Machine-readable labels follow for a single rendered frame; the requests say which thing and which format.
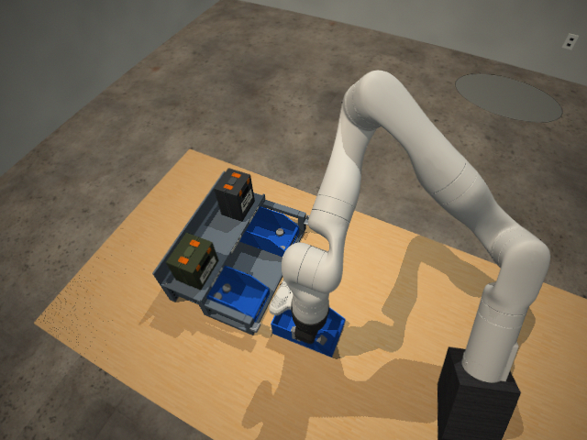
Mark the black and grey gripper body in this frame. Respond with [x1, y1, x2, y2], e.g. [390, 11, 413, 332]
[269, 280, 329, 344]

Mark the blue bin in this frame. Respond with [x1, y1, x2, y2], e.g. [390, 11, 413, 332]
[206, 265, 269, 322]
[239, 206, 298, 257]
[271, 308, 344, 357]

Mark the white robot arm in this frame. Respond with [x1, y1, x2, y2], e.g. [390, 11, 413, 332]
[282, 71, 550, 382]

